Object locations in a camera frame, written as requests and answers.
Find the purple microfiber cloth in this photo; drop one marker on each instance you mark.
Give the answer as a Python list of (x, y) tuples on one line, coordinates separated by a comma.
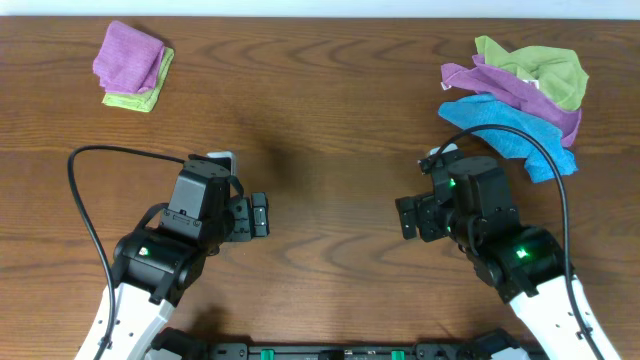
[(128, 61)]

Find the folded light green cloth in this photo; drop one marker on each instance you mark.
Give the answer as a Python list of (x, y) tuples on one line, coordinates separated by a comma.
[(144, 102)]

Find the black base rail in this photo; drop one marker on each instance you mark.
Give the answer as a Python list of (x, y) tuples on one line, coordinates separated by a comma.
[(176, 344)]

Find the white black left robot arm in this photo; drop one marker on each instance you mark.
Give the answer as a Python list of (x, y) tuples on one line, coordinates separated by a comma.
[(158, 261)]

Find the crumpled purple cloth in pile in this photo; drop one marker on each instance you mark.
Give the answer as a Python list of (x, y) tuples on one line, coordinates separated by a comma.
[(523, 95)]

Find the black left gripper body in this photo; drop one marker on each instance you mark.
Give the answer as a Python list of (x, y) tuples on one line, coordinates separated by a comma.
[(258, 215)]

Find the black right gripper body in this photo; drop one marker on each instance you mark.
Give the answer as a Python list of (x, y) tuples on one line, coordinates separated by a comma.
[(434, 222)]

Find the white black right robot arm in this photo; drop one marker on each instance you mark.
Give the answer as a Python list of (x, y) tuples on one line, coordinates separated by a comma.
[(524, 264)]

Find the crumpled green cloth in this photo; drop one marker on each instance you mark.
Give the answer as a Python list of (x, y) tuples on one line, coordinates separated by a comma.
[(558, 71)]

